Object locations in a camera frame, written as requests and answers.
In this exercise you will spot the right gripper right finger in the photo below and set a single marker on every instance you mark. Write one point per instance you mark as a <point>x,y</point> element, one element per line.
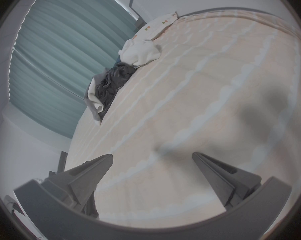
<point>222,179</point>

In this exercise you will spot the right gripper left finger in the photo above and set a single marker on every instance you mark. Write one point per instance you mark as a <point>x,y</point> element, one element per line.
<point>88,181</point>

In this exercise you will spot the black T-shirt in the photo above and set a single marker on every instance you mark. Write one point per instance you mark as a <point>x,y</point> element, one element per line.
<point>90,206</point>

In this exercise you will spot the black chest of drawers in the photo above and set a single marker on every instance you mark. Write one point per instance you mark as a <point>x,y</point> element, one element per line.
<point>62,161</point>

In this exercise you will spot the blue-green curtain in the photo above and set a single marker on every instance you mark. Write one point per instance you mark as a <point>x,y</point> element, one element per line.
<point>78,34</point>
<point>45,96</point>

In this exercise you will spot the bed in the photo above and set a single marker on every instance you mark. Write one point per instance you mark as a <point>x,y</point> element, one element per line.
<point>203,84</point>

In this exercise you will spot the black garment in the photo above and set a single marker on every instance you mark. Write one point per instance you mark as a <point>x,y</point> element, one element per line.
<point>113,86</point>

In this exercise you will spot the dark blue garment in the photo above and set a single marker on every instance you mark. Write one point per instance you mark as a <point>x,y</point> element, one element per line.
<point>118,60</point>

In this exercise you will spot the white garment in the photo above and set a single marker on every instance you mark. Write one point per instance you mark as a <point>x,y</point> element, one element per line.
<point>140,52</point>

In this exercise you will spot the grey bedside table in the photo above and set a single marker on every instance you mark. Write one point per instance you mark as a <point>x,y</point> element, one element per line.
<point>140,24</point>

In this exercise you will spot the white printed pillow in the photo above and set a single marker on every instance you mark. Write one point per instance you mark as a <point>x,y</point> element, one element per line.
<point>158,25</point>

